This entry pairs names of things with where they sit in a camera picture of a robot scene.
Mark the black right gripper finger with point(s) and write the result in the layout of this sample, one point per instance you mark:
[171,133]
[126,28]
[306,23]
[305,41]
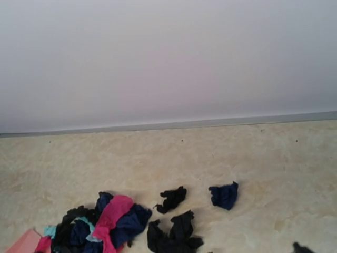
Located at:
[297,248]

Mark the pink plastic dustpan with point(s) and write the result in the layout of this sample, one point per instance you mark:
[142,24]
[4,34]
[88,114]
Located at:
[27,243]

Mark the dark blue paper scrap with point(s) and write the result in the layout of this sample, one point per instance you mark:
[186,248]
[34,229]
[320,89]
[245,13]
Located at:
[224,196]

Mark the large black paper scrap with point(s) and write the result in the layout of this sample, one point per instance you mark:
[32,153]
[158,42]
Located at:
[179,239]

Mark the small black paper scrap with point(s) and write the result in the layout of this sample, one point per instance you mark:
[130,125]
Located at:
[172,198]

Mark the magenta paper scrap strip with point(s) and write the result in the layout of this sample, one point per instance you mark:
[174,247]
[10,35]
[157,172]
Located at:
[115,209]

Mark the mixed dark scrap pile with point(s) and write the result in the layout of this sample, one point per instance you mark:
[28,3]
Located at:
[75,232]

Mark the light blue paper scrap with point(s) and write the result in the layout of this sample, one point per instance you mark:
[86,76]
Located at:
[50,231]

